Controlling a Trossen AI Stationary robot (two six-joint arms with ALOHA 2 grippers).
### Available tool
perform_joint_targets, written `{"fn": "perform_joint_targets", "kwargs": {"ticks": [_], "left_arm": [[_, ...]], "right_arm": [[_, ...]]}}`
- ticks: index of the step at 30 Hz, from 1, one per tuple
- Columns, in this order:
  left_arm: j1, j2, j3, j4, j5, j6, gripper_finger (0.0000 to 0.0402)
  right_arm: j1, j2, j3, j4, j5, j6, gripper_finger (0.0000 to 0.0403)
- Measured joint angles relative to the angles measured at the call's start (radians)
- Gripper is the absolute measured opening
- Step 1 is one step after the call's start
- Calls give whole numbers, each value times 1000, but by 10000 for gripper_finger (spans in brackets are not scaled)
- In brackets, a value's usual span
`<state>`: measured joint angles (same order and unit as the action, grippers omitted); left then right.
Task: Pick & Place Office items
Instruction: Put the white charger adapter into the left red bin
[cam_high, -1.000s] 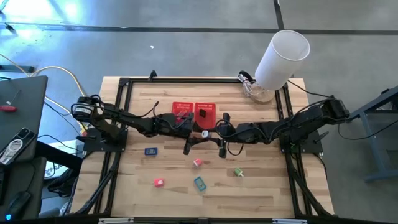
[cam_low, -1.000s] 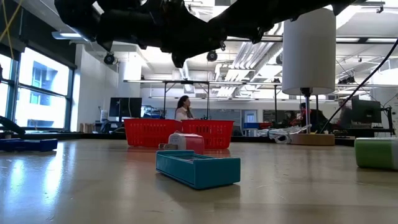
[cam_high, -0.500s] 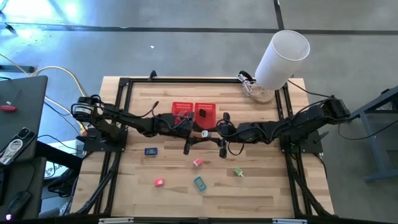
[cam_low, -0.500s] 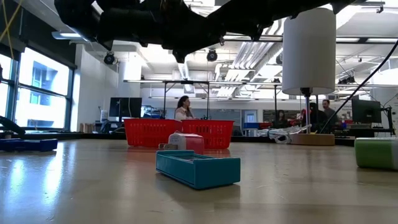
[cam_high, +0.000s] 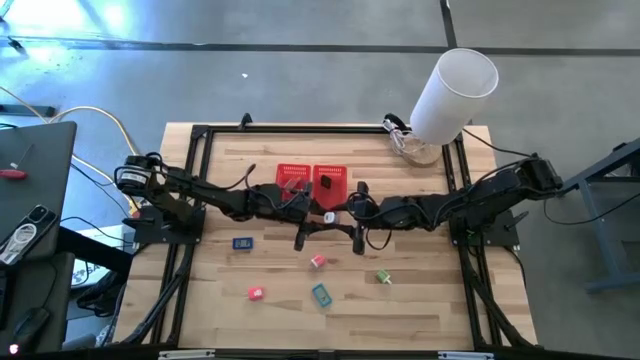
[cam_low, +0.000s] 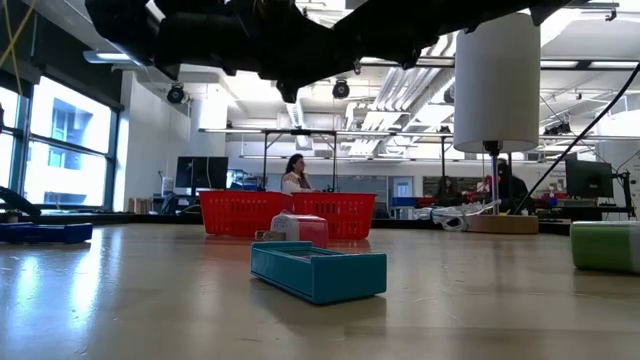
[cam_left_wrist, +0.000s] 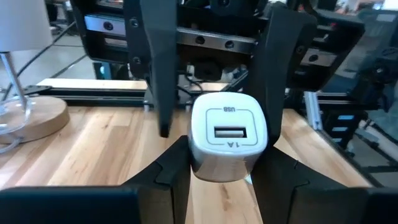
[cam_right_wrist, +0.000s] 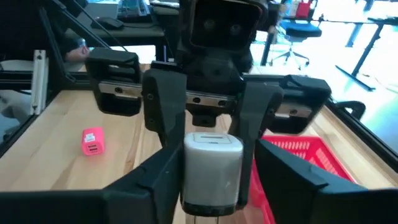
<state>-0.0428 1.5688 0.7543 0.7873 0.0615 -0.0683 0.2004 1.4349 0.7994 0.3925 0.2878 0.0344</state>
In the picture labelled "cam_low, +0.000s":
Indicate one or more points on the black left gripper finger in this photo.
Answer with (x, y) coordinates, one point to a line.
(290, 92)

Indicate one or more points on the pink white tape dispenser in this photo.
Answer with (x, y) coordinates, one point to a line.
(305, 230)

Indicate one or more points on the teal rectangular box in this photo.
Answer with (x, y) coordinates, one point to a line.
(320, 280)

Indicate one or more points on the blue rectangular box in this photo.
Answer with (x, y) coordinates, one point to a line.
(50, 234)

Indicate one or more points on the green white tape dispenser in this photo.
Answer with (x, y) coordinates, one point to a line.
(605, 247)

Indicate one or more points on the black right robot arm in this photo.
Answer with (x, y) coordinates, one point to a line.
(500, 10)

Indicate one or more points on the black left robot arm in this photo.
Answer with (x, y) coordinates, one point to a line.
(200, 45)

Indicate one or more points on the large office window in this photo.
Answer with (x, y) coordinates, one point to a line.
(70, 125)

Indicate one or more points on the round black ceiling speaker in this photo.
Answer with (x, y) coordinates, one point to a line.
(176, 94)
(341, 89)

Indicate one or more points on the long ceiling light strip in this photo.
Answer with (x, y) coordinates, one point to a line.
(590, 64)
(240, 130)

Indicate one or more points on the person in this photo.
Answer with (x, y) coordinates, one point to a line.
(447, 190)
(512, 187)
(295, 180)

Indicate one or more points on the white cylindrical lamp shade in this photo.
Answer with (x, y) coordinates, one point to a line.
(495, 85)

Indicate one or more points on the black computer monitor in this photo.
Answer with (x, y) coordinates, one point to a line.
(200, 172)
(590, 179)

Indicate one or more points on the blue storage bin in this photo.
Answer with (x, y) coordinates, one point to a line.
(402, 201)

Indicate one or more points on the small wooden boxes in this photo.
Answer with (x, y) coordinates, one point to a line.
(140, 206)

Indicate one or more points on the black background rig frame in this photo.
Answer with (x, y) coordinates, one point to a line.
(300, 132)

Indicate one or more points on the black aluminium table frame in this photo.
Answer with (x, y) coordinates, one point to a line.
(150, 218)

